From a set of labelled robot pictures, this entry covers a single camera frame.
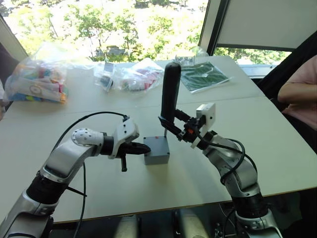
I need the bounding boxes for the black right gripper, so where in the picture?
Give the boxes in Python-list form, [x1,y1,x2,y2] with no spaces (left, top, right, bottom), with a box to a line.
[158,109,208,147]

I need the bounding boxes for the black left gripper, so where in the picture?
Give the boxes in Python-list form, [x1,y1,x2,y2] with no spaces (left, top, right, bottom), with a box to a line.
[115,142,152,173]

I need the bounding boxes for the grey plastic box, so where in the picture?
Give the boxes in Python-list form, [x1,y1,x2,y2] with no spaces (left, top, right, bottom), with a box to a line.
[143,135,170,166]

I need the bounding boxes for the green sheet in plastic sleeve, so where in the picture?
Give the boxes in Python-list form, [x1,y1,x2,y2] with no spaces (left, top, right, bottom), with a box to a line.
[180,60,234,95]

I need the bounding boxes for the clear bag pink parts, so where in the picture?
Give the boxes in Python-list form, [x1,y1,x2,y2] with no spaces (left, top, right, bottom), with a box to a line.
[116,58,165,93]

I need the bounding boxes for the small clear bag white parts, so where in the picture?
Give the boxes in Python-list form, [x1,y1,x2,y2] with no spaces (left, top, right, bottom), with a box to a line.
[174,55,197,66]

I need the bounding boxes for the small clear bag dark parts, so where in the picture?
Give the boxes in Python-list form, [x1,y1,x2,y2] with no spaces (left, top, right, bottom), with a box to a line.
[93,61,117,93]

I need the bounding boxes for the grey rounded shape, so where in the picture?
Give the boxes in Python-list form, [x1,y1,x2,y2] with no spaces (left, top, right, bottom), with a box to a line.
[177,209,208,238]
[115,215,138,238]

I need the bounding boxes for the plastic bag of colourful toys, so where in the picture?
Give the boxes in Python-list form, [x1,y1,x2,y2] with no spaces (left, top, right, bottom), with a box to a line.
[4,41,69,104]

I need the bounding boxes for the person in pink shirt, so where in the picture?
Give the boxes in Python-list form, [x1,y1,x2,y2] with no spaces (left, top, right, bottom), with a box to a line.
[277,54,317,131]

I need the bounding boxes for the white roller blind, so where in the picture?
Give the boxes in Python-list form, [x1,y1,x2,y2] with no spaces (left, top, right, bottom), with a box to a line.
[215,0,317,50]

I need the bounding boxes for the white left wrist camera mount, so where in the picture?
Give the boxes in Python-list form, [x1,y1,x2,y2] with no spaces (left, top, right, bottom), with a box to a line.
[108,118,140,160]

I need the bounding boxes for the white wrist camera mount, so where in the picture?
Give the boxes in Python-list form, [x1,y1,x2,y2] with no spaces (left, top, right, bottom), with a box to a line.
[108,118,140,160]
[190,102,216,149]

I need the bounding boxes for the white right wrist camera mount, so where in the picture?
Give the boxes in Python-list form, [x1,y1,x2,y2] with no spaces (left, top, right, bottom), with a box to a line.
[190,102,216,149]

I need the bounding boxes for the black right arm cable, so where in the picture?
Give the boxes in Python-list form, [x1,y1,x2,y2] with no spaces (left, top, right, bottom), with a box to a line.
[198,135,258,185]

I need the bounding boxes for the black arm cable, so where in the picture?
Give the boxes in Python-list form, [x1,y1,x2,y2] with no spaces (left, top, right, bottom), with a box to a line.
[53,111,130,238]
[198,135,258,185]

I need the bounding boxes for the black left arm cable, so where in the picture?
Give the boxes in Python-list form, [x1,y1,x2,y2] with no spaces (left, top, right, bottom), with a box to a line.
[53,111,130,238]

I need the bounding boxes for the black cable tie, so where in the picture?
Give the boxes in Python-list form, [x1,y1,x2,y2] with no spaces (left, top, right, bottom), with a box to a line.
[66,186,88,198]

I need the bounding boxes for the window frame post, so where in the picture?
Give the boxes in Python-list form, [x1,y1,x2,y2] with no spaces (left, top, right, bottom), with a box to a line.
[198,0,231,57]

